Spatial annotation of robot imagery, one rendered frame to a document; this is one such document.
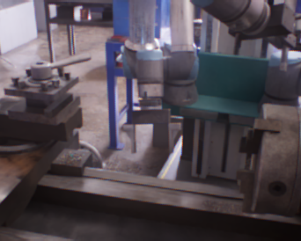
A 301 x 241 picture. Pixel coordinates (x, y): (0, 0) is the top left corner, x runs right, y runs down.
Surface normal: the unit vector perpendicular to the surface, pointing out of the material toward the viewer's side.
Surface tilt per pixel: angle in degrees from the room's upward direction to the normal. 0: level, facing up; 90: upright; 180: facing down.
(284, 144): 45
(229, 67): 90
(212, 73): 90
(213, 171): 90
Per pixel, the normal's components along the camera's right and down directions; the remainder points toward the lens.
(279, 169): -0.19, 0.06
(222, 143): -0.31, 0.43
